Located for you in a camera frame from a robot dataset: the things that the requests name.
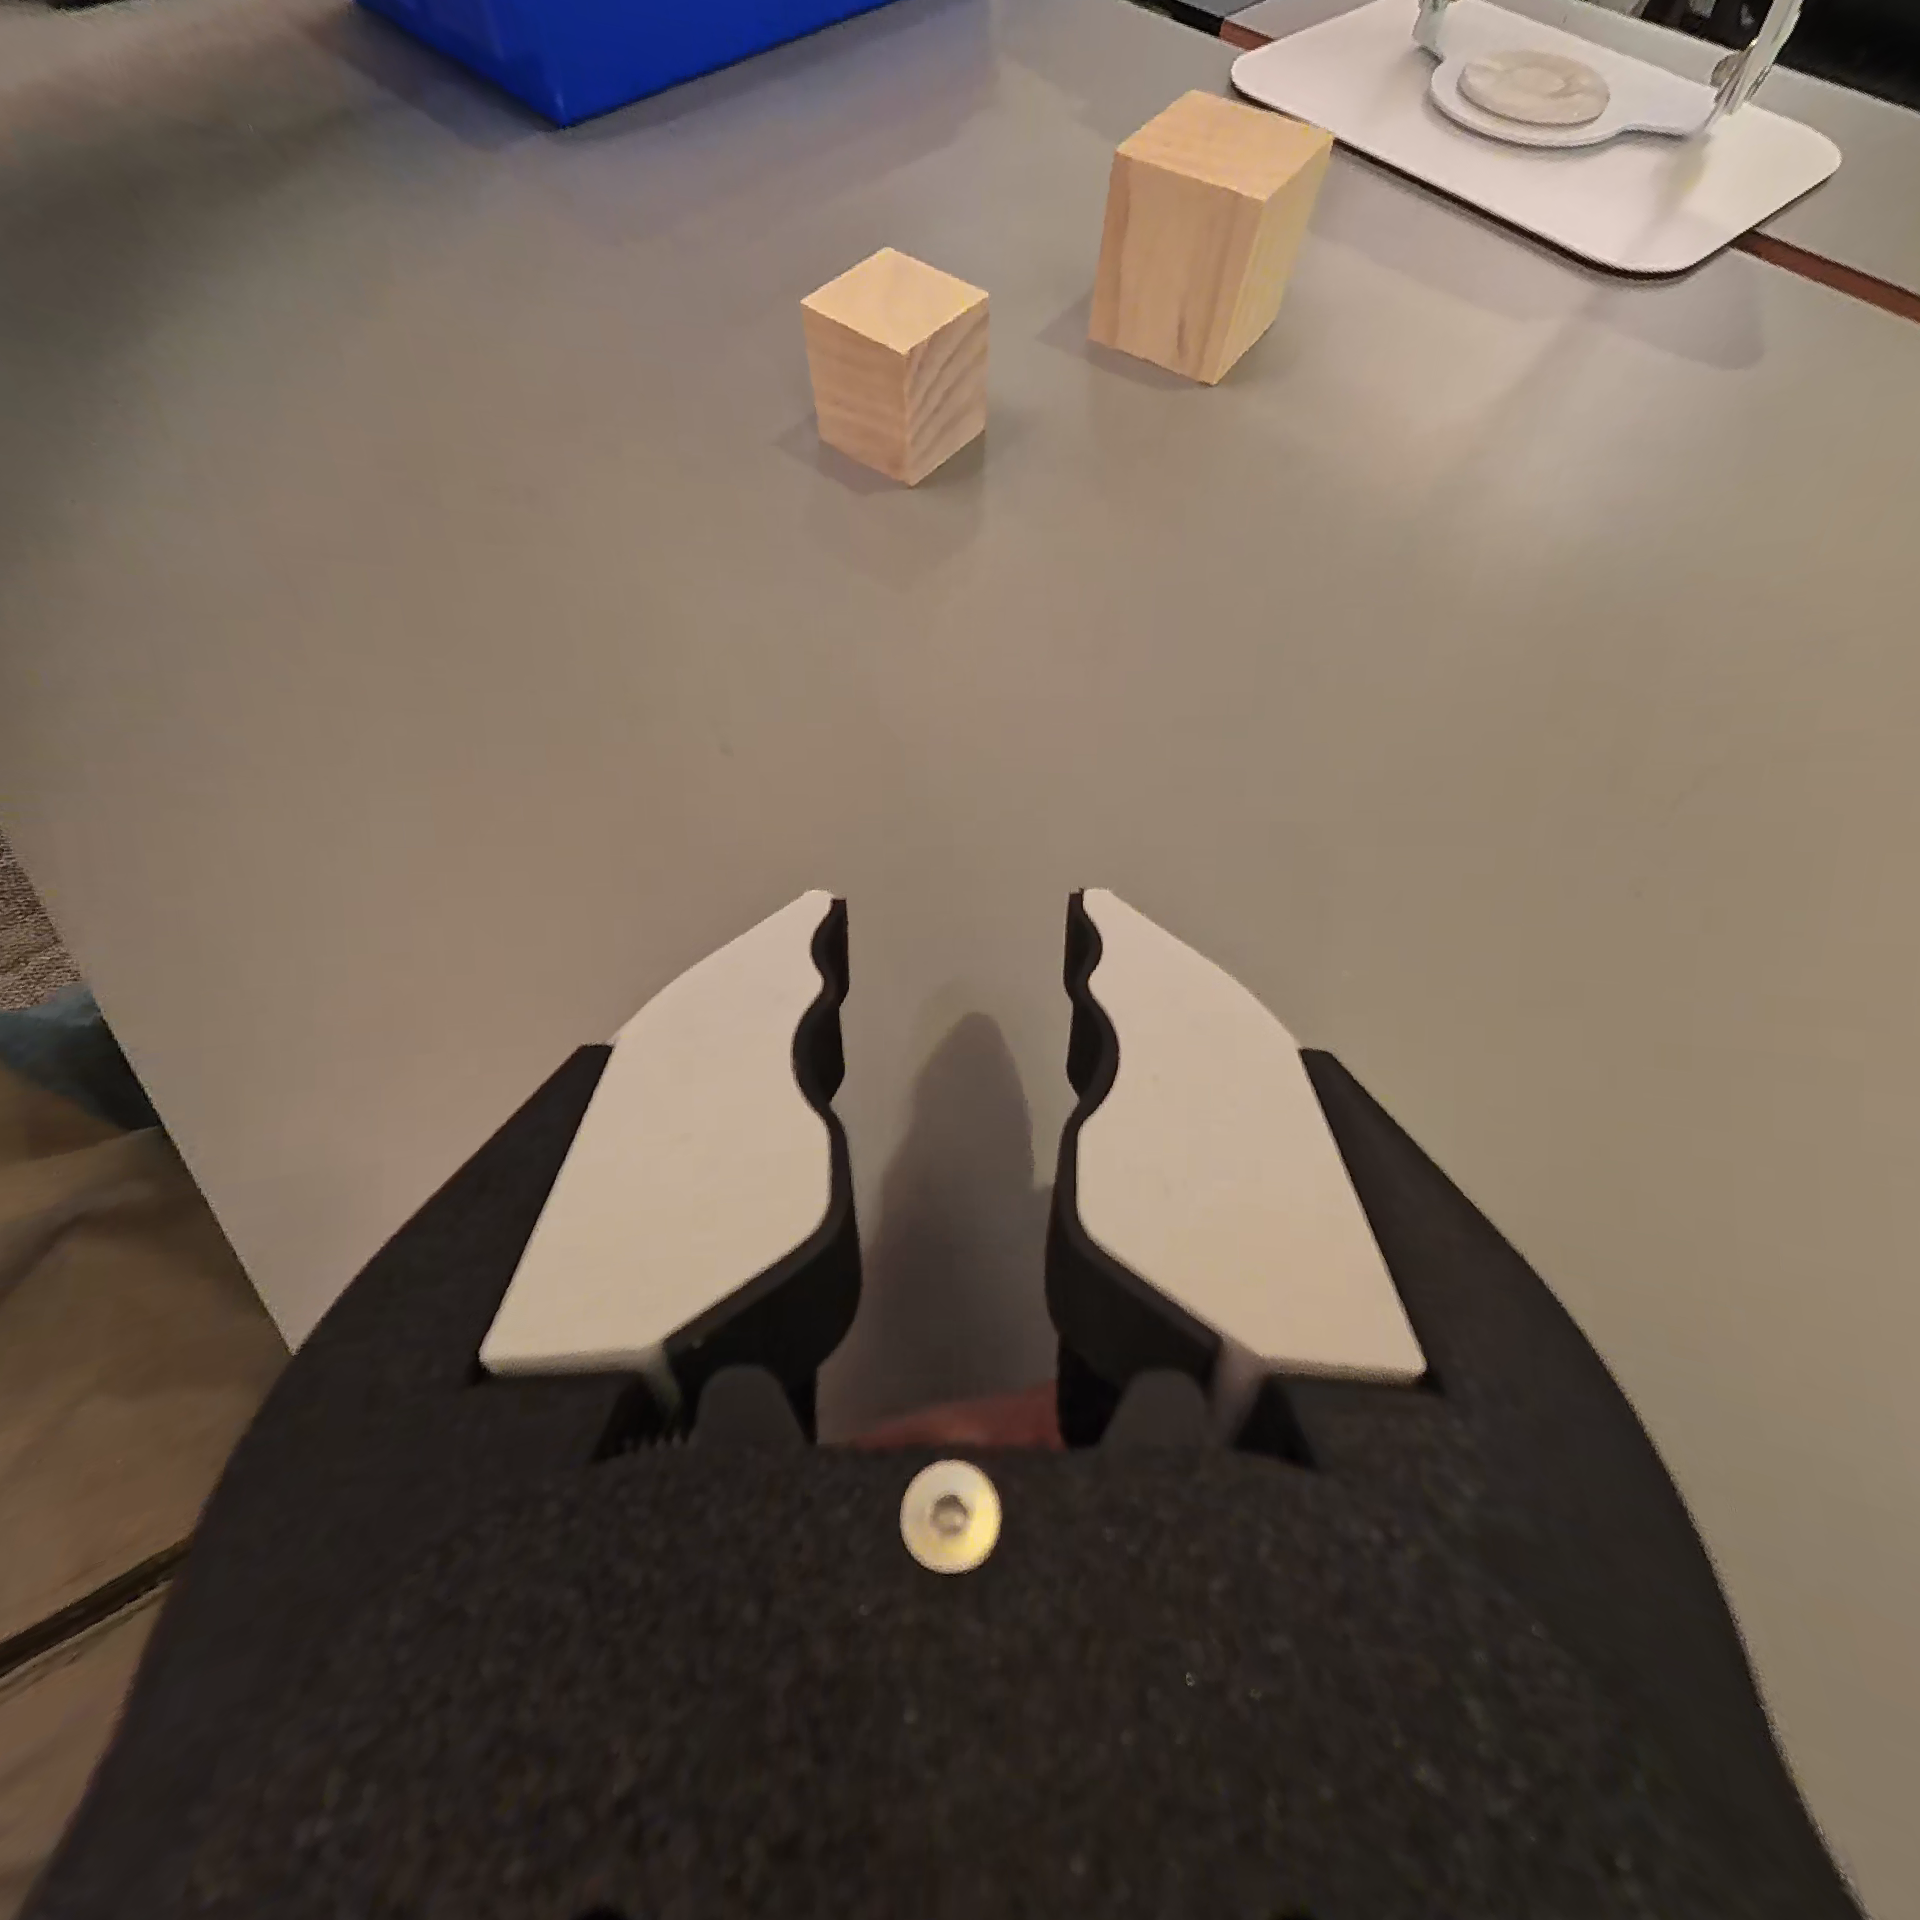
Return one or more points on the large wooden cube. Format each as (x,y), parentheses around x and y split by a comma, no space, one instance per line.
(1201,242)

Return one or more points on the blue plastic bin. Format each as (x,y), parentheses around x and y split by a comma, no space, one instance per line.
(632,47)

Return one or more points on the white folding stand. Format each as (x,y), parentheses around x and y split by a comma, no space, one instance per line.
(1352,105)

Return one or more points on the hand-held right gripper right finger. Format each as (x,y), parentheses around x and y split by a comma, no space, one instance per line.
(1236,1186)

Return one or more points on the medium wooden cube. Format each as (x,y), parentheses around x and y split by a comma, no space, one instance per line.
(895,366)

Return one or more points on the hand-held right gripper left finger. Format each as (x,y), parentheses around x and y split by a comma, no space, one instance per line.
(667,1186)

